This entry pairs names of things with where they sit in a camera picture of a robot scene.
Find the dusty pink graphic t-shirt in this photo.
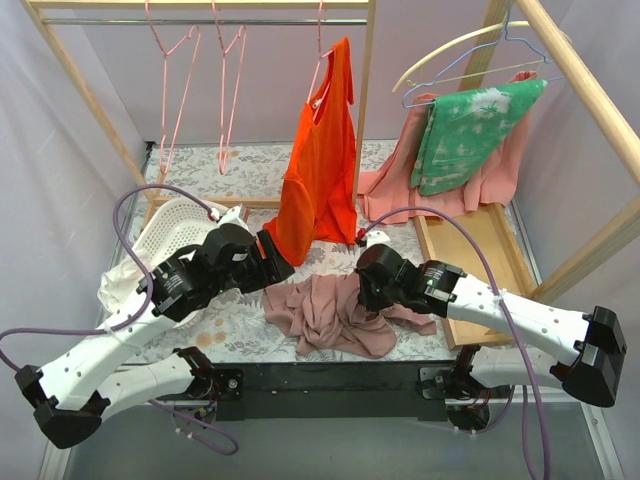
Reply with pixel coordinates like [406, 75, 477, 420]
[263, 274, 437, 359]

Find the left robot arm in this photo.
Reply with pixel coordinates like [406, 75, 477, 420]
[15, 224, 294, 449]

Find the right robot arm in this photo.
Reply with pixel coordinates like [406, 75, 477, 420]
[356, 244, 627, 408]

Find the orange t-shirt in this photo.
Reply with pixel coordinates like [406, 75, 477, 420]
[264, 37, 357, 266]

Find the pink hanger holding orange shirt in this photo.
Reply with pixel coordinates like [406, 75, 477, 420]
[306, 0, 328, 109]

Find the floral table cloth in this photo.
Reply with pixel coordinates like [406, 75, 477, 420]
[99, 140, 531, 364]

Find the white laundry basket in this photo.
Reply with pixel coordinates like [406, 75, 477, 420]
[107, 197, 241, 331]

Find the salmon pink pleated garment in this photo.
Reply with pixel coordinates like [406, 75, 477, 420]
[358, 71, 547, 224]

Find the right wooden clothes rack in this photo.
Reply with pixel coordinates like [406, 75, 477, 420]
[416, 1, 639, 353]

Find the wooden clothes rack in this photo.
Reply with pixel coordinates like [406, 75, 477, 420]
[416, 1, 639, 353]
[19, 0, 377, 216]

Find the white garment in basket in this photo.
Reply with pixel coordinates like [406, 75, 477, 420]
[97, 258, 143, 313]

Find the green tie-dye garment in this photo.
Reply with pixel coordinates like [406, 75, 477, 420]
[409, 79, 547, 196]

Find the left wooden clothes rack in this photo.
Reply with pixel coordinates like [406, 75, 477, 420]
[19, 0, 377, 216]

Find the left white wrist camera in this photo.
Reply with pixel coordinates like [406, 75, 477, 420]
[208, 205, 249, 231]

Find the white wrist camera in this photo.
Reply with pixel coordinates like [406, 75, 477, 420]
[208, 205, 249, 231]
[356, 228, 390, 249]

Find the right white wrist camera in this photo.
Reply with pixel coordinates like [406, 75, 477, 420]
[356, 228, 390, 249]

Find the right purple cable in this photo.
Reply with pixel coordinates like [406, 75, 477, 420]
[364, 207, 551, 480]

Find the purple cable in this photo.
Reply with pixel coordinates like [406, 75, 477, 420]
[364, 207, 551, 480]
[0, 183, 239, 456]

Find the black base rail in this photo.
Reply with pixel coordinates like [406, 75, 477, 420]
[162, 360, 484, 421]

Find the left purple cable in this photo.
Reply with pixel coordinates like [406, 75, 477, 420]
[0, 183, 239, 456]

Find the left pink wire hanger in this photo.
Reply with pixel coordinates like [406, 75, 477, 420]
[144, 0, 202, 175]

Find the pink wire hanger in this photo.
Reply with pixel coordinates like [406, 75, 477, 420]
[144, 0, 202, 175]
[211, 1, 247, 175]

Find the middle pink wire hanger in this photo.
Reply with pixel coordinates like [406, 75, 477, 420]
[211, 1, 247, 175]

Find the blue wire hanger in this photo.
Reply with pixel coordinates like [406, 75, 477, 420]
[393, 1, 554, 109]

